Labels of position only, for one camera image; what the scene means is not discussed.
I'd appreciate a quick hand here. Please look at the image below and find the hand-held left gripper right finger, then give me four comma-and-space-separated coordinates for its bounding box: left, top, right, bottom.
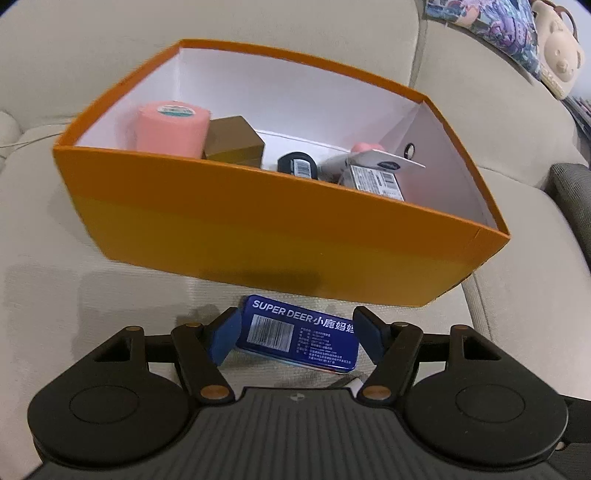
352, 305, 504, 408

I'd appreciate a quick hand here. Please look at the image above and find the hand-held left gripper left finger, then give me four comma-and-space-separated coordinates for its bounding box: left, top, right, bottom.
90, 307, 244, 408

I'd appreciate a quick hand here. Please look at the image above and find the blue tin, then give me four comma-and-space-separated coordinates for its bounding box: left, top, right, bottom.
235, 294, 362, 373

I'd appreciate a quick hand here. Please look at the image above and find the orange cardboard box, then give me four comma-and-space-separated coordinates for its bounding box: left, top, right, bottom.
52, 39, 511, 308

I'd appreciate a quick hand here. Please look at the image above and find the silver labelled packet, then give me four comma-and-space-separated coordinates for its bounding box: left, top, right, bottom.
321, 150, 427, 203

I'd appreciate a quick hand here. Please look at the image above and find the dark blue tube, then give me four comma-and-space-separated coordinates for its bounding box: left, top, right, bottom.
277, 150, 320, 181

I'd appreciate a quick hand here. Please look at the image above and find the pink tape roll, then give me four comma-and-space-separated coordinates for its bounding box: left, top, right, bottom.
135, 102, 213, 160

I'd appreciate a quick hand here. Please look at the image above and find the white plastic wrapper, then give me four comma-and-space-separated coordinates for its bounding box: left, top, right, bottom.
330, 375, 366, 394

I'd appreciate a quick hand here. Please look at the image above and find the beige sofa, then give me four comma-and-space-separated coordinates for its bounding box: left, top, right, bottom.
0, 0, 591, 416

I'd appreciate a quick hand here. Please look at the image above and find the small brown box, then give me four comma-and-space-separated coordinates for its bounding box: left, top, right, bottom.
203, 115, 266, 168

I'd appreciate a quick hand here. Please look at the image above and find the grey knitted cushion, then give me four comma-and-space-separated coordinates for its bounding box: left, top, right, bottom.
544, 164, 591, 261

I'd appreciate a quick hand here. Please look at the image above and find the beige pillow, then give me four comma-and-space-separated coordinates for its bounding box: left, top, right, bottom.
0, 111, 22, 149

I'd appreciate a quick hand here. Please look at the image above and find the colourful patterned cushion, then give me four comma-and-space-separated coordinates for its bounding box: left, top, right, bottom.
425, 0, 548, 81

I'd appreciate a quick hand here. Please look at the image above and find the beige bear-shaped bag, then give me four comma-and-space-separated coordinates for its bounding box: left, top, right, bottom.
531, 0, 584, 100

